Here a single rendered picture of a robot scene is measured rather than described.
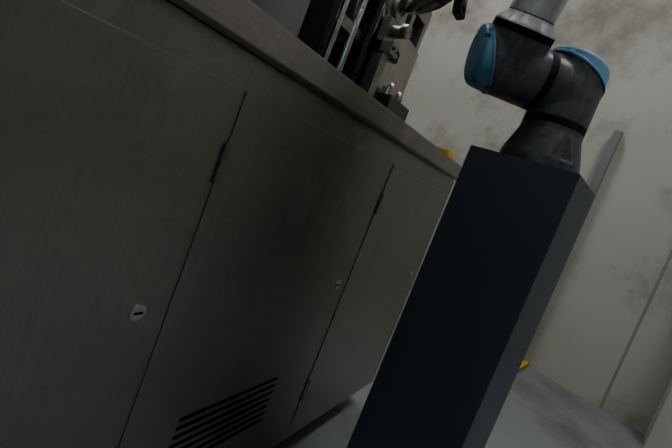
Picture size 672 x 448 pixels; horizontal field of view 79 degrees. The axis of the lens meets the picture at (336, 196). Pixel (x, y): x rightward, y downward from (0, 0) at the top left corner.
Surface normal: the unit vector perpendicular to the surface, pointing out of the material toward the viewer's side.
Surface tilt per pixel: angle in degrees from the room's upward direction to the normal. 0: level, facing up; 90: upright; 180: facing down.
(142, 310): 90
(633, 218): 90
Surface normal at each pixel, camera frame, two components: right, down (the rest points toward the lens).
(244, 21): 0.79, 0.35
